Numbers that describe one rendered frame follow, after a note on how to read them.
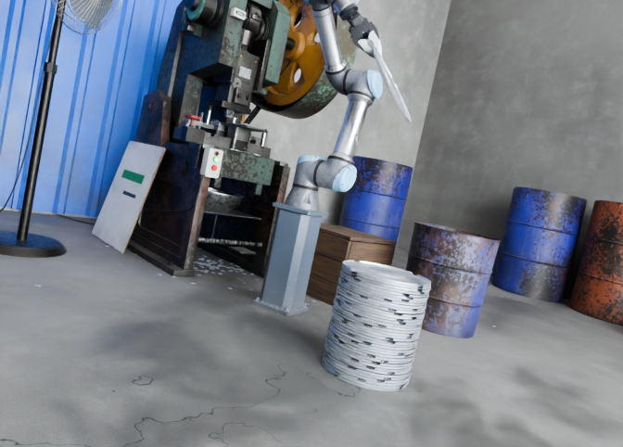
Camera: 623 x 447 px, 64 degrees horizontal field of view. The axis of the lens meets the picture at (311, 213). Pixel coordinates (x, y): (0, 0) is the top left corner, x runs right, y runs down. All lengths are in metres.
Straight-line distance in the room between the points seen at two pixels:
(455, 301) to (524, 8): 4.00
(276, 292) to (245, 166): 0.77
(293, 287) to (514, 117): 3.80
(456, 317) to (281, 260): 0.86
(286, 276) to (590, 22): 4.15
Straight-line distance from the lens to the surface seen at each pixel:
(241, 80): 2.79
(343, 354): 1.59
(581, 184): 5.11
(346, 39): 2.84
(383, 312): 1.52
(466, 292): 2.43
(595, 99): 5.25
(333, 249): 2.47
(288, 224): 2.12
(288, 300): 2.15
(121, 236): 2.85
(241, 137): 2.68
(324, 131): 4.86
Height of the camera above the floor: 0.58
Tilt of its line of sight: 4 degrees down
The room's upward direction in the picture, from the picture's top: 12 degrees clockwise
